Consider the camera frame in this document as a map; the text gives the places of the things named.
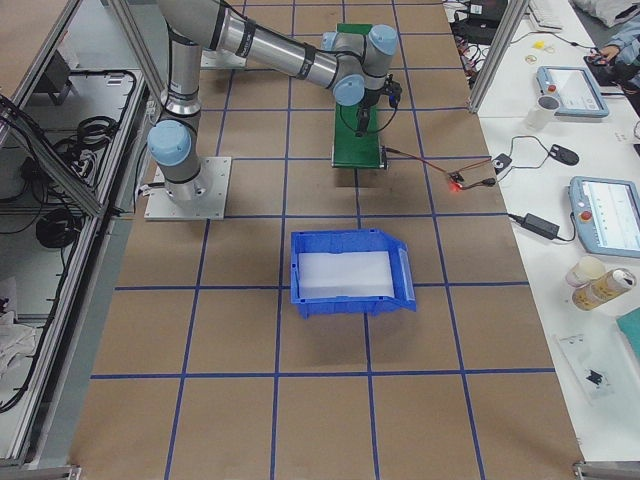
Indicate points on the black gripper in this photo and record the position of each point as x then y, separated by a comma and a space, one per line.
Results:
367, 100

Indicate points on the green conveyor belt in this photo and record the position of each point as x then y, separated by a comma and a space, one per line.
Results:
373, 47

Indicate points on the small controller board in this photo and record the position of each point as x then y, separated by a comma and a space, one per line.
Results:
456, 178

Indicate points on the blue plastic bin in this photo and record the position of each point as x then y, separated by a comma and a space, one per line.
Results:
362, 271

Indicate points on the white mug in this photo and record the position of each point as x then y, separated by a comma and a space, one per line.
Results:
542, 112

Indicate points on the black computer mouse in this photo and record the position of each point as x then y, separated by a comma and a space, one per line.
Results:
563, 155

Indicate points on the teach pendant far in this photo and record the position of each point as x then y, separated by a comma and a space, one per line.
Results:
576, 90

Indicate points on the teach pendant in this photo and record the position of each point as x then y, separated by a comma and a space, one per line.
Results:
576, 90
606, 212

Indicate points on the black power adapter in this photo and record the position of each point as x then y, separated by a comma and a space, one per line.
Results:
540, 226

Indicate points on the teach pendant near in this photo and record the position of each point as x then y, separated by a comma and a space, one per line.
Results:
606, 212

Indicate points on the plastic cup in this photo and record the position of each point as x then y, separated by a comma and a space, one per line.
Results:
588, 268

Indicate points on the drink can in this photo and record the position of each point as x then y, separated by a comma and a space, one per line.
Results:
607, 287

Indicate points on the clear plastic bag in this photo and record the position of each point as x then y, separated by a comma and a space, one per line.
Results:
603, 364

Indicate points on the aluminium frame post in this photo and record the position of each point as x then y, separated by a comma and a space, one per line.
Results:
515, 10

